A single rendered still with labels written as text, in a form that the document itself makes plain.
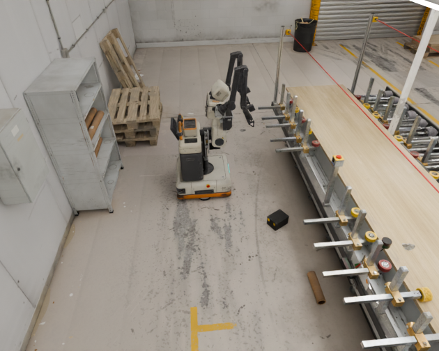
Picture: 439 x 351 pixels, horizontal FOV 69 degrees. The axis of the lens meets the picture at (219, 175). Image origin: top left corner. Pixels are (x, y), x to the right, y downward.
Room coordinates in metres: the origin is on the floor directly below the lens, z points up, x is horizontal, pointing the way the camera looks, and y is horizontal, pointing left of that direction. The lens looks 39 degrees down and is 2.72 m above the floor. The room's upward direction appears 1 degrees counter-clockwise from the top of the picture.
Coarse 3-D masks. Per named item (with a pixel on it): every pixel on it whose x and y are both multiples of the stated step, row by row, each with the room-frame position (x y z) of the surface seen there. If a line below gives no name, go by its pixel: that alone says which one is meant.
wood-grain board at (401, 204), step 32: (320, 96) 3.86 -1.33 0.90; (352, 96) 3.84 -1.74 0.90; (320, 128) 3.05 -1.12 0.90; (352, 128) 3.04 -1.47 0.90; (384, 128) 3.02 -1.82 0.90; (352, 160) 2.45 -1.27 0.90; (384, 160) 2.44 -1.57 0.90; (416, 160) 2.43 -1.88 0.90; (352, 192) 1.99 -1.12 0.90; (384, 192) 1.99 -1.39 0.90; (416, 192) 1.98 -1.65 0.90; (384, 224) 1.63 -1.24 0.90; (416, 224) 1.62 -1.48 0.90; (416, 256) 1.33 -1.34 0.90
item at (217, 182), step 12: (216, 156) 3.43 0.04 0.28; (180, 168) 3.19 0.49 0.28; (216, 168) 3.17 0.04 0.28; (228, 168) 3.22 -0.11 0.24; (180, 180) 2.95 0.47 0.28; (204, 180) 2.93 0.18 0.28; (216, 180) 2.93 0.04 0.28; (228, 180) 2.93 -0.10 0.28; (180, 192) 2.86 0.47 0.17; (192, 192) 2.86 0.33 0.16; (204, 192) 2.87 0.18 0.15; (216, 192) 2.89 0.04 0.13; (228, 192) 2.90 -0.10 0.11
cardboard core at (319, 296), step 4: (308, 272) 1.79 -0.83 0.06; (312, 272) 1.77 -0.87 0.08; (308, 276) 1.75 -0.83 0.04; (312, 276) 1.73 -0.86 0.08; (316, 276) 1.74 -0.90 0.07; (312, 280) 1.70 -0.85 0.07; (316, 280) 1.69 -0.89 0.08; (312, 284) 1.66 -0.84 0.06; (316, 284) 1.65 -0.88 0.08; (312, 288) 1.63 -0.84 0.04; (316, 288) 1.61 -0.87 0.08; (320, 288) 1.61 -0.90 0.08; (316, 292) 1.57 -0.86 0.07; (320, 292) 1.56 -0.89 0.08; (316, 296) 1.54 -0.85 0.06; (320, 296) 1.53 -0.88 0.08; (316, 300) 1.51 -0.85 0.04; (320, 300) 1.49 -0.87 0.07; (324, 300) 1.49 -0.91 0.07
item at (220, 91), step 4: (220, 80) 3.27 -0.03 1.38; (216, 84) 3.21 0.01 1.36; (220, 84) 3.15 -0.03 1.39; (224, 84) 3.24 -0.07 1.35; (212, 88) 3.21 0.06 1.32; (216, 88) 3.12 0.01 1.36; (220, 88) 3.10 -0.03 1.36; (224, 88) 3.12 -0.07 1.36; (228, 88) 3.21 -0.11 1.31; (212, 92) 3.14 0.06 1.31; (216, 92) 3.10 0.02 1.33; (220, 92) 3.10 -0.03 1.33; (224, 92) 3.10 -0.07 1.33; (228, 92) 3.13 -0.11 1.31; (216, 96) 3.09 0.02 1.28; (220, 96) 3.10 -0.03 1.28; (224, 96) 3.10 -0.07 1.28; (220, 100) 3.10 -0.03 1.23
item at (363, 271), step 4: (364, 268) 1.27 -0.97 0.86; (376, 268) 1.27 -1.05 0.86; (324, 272) 1.25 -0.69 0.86; (328, 272) 1.25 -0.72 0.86; (332, 272) 1.25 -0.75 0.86; (336, 272) 1.24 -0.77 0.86; (340, 272) 1.24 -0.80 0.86; (344, 272) 1.24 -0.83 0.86; (348, 272) 1.24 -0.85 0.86; (352, 272) 1.24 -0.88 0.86; (356, 272) 1.24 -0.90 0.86; (360, 272) 1.24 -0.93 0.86; (364, 272) 1.25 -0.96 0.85; (368, 272) 1.25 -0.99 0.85; (380, 272) 1.25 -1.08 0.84; (384, 272) 1.25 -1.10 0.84; (324, 276) 1.22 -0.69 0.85; (328, 276) 1.23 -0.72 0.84; (332, 276) 1.23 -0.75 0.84; (336, 276) 1.23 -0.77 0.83
